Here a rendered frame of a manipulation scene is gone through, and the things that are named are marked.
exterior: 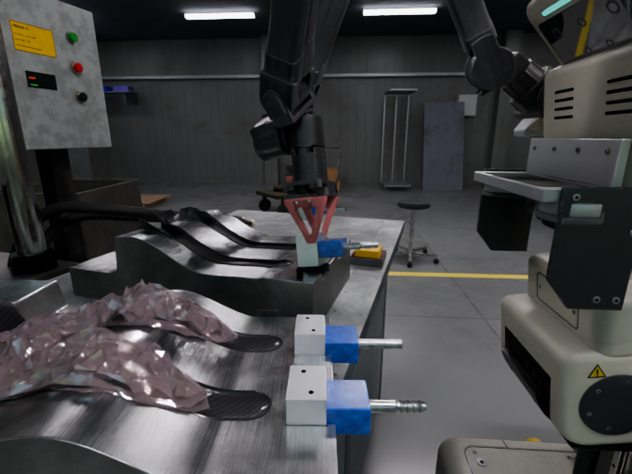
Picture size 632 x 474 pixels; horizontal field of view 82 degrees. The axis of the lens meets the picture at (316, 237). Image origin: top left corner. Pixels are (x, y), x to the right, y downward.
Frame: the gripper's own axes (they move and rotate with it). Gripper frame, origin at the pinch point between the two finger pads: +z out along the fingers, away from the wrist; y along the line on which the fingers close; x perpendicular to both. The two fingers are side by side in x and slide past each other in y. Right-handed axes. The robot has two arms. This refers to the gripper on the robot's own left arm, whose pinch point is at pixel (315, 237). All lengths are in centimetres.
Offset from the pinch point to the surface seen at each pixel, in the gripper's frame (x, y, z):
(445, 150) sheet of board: 56, -787, -119
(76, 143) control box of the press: -81, -26, -32
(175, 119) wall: -544, -680, -259
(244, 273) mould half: -11.3, 5.2, 4.8
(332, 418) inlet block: 9.1, 28.1, 14.5
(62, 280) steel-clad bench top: -59, 0, 6
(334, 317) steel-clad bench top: 1.5, -1.7, 14.4
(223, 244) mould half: -21.5, -5.4, 0.6
